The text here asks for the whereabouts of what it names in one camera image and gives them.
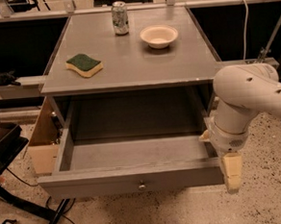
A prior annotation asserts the black floor cable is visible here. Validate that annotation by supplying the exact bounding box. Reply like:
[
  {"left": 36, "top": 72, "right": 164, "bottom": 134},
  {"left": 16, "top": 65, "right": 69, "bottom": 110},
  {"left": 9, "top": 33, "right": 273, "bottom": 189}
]
[{"left": 6, "top": 162, "right": 88, "bottom": 224}]

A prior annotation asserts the black chair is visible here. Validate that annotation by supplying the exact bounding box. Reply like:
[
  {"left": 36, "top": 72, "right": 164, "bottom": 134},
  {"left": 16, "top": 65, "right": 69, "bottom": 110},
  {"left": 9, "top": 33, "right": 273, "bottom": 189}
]
[{"left": 0, "top": 116, "right": 74, "bottom": 224}]

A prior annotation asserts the crumpled soda can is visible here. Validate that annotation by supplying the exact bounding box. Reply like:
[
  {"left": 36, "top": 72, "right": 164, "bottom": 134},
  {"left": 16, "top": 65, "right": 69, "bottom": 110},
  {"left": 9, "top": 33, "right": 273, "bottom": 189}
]
[{"left": 111, "top": 1, "right": 129, "bottom": 36}]

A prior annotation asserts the white cable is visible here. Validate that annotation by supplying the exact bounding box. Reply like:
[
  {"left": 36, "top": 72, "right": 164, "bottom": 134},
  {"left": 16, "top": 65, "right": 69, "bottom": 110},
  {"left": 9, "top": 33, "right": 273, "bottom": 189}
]
[{"left": 234, "top": 0, "right": 253, "bottom": 62}]

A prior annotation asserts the metal railing frame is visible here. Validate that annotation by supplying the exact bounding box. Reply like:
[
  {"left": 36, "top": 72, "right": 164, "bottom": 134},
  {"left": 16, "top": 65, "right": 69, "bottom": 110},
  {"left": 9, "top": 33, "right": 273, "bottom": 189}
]
[{"left": 0, "top": 0, "right": 281, "bottom": 95}]

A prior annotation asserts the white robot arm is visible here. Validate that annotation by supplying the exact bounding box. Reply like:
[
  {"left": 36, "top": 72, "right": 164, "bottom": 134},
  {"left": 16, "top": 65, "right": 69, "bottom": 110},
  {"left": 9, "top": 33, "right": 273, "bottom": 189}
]
[{"left": 199, "top": 62, "right": 281, "bottom": 193}]

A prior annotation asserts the grey top drawer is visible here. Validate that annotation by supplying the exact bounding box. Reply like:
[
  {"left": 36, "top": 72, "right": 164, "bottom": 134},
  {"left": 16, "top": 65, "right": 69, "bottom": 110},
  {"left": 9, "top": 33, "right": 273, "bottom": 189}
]
[{"left": 31, "top": 88, "right": 226, "bottom": 201}]

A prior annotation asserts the cardboard box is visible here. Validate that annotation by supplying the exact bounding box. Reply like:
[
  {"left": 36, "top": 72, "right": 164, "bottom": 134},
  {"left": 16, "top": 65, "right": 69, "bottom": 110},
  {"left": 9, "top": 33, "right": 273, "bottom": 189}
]
[{"left": 27, "top": 97, "right": 63, "bottom": 175}]

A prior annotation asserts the green yellow sponge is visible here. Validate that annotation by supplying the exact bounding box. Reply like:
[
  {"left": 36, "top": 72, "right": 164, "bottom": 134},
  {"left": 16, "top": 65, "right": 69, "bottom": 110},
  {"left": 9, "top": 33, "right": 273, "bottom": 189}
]
[{"left": 65, "top": 54, "right": 104, "bottom": 78}]

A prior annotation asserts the grey drawer cabinet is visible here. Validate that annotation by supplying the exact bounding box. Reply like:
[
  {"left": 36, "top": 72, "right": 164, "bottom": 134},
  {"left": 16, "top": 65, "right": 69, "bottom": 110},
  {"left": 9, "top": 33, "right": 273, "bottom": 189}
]
[{"left": 35, "top": 4, "right": 227, "bottom": 148}]

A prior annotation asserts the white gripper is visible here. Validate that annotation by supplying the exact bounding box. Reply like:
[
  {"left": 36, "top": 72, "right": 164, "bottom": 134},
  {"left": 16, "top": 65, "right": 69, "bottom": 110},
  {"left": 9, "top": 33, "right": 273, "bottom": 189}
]
[{"left": 198, "top": 122, "right": 248, "bottom": 193}]

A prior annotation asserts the white bowl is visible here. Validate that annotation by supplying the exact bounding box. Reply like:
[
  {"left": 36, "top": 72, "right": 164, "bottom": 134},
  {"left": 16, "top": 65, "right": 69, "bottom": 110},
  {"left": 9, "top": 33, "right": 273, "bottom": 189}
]
[{"left": 140, "top": 25, "right": 178, "bottom": 49}]

